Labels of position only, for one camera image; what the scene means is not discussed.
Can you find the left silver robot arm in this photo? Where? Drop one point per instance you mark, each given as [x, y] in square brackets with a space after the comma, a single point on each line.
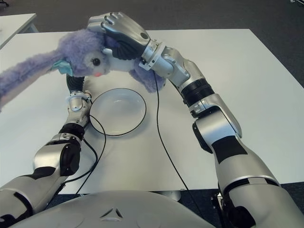
[47, 161]

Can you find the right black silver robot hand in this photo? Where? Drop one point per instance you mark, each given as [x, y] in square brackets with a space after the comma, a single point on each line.
[128, 31]

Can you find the grey side table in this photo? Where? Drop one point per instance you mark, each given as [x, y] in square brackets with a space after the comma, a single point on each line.
[14, 26]

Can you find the silver robot torso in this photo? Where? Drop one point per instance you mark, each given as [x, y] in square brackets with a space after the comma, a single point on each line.
[114, 209]

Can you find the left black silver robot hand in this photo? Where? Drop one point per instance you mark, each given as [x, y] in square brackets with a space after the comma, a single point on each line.
[74, 84]

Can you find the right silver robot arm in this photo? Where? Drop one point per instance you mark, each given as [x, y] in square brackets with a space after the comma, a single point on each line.
[213, 123]

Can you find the silver table foot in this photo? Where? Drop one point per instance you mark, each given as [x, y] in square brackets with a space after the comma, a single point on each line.
[174, 194]

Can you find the white plate black rim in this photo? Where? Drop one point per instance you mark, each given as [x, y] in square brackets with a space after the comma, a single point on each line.
[118, 111]

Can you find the purple plush bunny doll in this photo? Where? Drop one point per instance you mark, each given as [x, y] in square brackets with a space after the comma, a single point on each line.
[78, 50]

